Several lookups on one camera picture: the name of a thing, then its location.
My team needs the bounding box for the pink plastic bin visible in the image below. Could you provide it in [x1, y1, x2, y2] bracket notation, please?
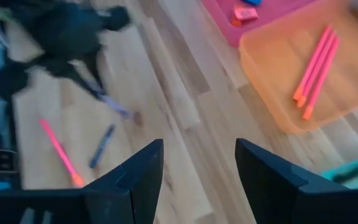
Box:
[201, 0, 318, 48]

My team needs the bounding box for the pink eraser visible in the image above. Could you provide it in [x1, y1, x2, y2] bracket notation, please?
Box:
[233, 3, 260, 22]

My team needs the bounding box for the pink pencil with orange eraser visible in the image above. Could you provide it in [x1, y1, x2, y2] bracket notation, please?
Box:
[302, 36, 341, 121]
[38, 118, 86, 189]
[293, 24, 334, 101]
[296, 30, 338, 108]

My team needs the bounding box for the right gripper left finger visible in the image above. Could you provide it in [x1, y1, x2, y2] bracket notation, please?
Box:
[0, 139, 165, 224]

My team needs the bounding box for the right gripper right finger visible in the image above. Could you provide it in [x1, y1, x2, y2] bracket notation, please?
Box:
[234, 138, 358, 224]

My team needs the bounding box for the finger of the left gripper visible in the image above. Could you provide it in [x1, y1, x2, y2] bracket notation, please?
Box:
[81, 46, 106, 93]
[0, 58, 106, 101]

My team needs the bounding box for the translucent purple pen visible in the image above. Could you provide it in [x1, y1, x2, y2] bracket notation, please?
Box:
[84, 79, 138, 121]

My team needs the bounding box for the orange plastic bin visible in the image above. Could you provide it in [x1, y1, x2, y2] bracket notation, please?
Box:
[239, 0, 358, 135]

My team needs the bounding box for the small black camera box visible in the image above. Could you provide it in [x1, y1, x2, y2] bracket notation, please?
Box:
[0, 148, 21, 175]

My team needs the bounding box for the orange-red eraser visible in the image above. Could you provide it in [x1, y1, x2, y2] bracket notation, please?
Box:
[230, 14, 244, 28]

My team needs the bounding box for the dark blue crayon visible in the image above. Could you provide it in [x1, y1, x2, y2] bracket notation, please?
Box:
[88, 123, 117, 169]

